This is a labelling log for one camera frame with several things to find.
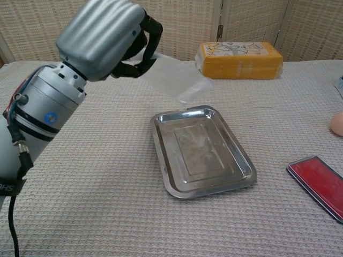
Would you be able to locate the beige egg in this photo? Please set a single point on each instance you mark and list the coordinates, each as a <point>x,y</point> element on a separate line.
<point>338,125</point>

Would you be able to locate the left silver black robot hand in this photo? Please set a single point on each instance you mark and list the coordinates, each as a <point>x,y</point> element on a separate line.
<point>99,40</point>

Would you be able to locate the red ink pad case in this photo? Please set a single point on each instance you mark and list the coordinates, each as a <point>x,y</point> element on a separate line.
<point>321,176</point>

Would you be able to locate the blue white toothpaste box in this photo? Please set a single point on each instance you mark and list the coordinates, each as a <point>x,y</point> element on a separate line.
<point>339,87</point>

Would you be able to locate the white woven tablecloth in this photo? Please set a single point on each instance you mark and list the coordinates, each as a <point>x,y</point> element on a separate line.
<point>107,214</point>

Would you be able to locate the white paper sheet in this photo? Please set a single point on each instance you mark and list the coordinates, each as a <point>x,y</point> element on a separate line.
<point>177,76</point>

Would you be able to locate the silver metal tray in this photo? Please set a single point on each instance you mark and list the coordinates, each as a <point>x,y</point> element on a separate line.
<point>203,152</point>

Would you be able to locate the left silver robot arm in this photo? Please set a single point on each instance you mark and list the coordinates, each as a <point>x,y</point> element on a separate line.
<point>45,101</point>

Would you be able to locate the yellow tissue pack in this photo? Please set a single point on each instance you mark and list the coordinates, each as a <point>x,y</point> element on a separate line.
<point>238,67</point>

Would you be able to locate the brass screen hinge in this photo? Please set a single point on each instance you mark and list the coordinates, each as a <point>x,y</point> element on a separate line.
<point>220,31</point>

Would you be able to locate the beige woven folding screen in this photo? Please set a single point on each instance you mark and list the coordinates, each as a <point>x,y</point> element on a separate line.
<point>187,26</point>

